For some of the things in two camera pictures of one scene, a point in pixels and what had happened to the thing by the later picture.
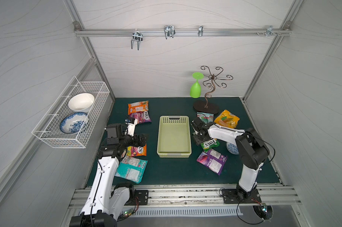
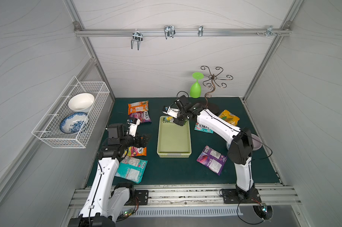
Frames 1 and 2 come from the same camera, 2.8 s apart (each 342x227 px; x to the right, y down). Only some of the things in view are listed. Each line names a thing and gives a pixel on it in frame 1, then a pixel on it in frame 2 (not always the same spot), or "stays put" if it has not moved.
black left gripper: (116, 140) stays put
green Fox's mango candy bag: (208, 144) -> (169, 119)
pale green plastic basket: (174, 140) stays put
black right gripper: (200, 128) -> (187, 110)
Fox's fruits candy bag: (134, 151) stays put
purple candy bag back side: (213, 160) stays put
